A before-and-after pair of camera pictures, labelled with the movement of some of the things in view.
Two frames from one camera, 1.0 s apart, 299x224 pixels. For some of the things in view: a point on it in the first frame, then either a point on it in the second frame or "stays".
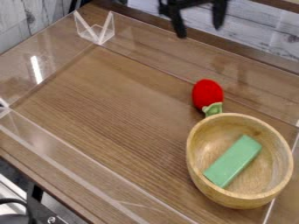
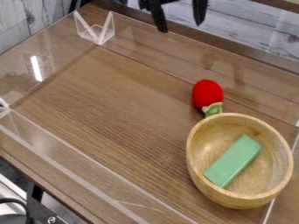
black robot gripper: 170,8 -> 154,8
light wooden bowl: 238,160 stays
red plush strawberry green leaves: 209,96 stays
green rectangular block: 229,165 stays
